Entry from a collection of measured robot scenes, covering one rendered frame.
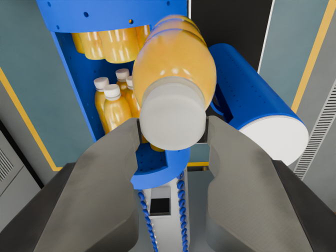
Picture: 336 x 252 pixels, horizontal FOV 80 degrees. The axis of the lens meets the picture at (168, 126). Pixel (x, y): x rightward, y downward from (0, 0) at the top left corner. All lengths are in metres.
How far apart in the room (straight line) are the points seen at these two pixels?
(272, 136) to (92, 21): 0.64
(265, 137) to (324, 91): 1.48
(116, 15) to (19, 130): 2.20
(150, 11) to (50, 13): 0.16
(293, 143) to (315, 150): 1.81
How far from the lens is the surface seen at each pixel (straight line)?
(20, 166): 2.63
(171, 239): 1.57
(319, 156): 2.75
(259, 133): 0.75
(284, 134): 0.79
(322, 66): 2.07
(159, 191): 1.07
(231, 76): 1.01
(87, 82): 0.61
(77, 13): 0.37
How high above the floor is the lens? 1.58
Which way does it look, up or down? 54 degrees down
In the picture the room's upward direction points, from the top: 179 degrees counter-clockwise
